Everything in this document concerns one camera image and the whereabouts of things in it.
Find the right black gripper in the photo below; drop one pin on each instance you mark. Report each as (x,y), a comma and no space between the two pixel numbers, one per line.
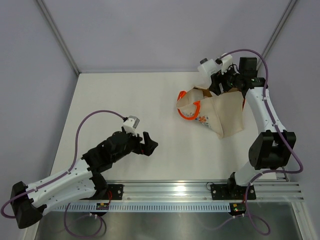
(218,78)

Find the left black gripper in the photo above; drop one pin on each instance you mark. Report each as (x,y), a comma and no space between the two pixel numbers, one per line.
(146,148)

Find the white rectangular bottle black cap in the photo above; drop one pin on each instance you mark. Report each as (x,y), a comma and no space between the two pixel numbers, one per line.
(207,68)

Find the canvas tote bag orange handles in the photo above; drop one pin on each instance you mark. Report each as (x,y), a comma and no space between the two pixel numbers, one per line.
(222,113)

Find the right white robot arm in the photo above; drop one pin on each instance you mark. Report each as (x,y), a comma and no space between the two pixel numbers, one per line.
(271,149)

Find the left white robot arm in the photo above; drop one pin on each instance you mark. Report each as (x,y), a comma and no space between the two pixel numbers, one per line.
(89,167)

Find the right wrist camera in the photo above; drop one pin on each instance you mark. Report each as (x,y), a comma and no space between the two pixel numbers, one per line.
(226,60)

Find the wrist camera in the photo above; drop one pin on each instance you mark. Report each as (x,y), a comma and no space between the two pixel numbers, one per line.
(226,60)
(130,124)

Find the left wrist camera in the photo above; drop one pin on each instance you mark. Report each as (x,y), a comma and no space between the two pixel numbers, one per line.
(130,124)

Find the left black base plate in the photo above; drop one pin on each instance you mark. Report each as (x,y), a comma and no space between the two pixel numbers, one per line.
(115,191)

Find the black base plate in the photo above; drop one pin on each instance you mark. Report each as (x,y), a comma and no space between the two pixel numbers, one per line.
(115,191)
(224,192)

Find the white slotted cable duct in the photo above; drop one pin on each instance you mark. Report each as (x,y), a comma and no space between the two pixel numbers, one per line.
(147,207)

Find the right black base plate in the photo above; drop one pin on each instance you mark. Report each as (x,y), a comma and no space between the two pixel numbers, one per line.
(224,192)

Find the right aluminium frame post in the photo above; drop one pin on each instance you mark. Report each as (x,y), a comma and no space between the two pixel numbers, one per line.
(279,26)

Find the aluminium frame post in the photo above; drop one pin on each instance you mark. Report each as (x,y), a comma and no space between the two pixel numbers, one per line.
(279,26)
(48,18)

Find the aluminium mounting rail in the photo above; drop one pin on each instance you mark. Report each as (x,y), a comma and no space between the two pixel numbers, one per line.
(165,191)

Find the left aluminium frame post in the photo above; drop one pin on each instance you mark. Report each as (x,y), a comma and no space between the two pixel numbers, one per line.
(48,18)

